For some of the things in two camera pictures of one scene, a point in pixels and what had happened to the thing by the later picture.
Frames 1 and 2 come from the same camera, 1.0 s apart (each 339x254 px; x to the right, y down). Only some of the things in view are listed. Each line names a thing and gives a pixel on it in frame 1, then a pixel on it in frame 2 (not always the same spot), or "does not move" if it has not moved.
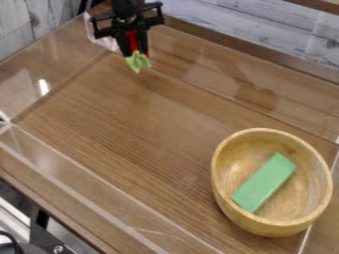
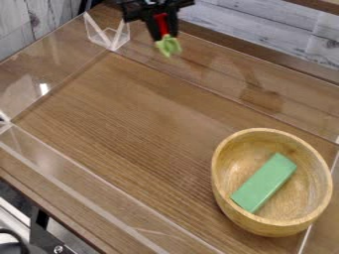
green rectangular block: [263, 182] does not move
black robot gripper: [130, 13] -> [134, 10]
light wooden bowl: [271, 181] does not move
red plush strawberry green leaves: [138, 61] -> [168, 45]
